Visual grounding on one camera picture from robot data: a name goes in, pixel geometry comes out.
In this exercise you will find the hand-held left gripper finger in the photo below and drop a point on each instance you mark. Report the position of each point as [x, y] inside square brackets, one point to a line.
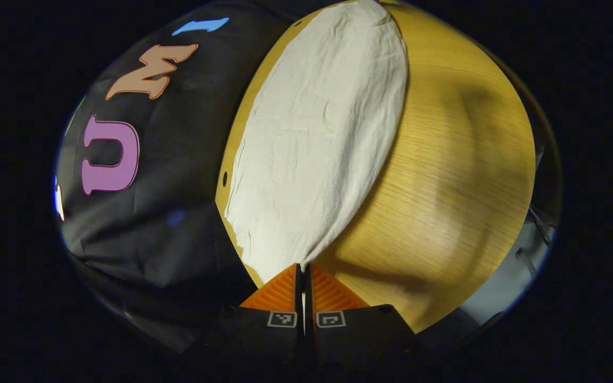
[309, 298]
[299, 298]

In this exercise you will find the white jeans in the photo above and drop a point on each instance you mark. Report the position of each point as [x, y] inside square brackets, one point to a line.
[312, 133]

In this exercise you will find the black backdrop cloth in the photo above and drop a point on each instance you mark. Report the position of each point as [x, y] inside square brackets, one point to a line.
[179, 186]

